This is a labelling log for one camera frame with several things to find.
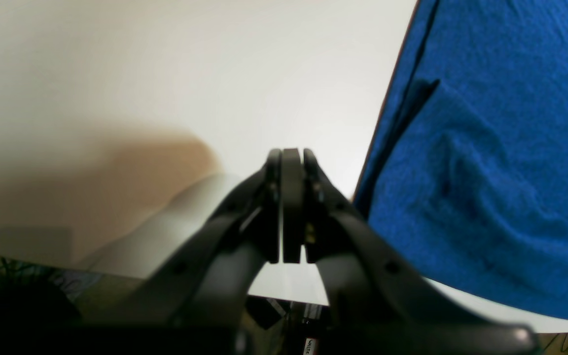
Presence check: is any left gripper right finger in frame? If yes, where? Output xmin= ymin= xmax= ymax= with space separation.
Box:
xmin=293 ymin=148 xmax=541 ymax=355

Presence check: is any dark blue t-shirt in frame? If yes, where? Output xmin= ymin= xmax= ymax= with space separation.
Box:
xmin=354 ymin=0 xmax=568 ymax=320

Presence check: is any black power adapter on floor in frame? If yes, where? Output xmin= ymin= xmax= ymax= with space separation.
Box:
xmin=302 ymin=337 xmax=319 ymax=355

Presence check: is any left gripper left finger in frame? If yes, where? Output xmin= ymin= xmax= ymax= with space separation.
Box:
xmin=30 ymin=149 xmax=288 ymax=355

